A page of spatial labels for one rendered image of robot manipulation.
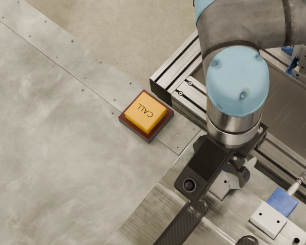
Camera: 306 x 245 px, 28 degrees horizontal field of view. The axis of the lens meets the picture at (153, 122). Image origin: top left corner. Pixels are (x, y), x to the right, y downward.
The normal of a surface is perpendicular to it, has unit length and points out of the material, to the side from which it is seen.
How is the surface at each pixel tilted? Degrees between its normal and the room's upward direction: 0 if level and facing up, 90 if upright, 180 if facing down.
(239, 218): 0
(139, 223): 3
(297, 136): 0
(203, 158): 33
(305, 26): 56
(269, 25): 43
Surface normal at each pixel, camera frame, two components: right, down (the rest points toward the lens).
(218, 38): -0.47, -0.31
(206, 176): -0.42, 0.04
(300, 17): -0.01, 0.17
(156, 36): -0.07, -0.40
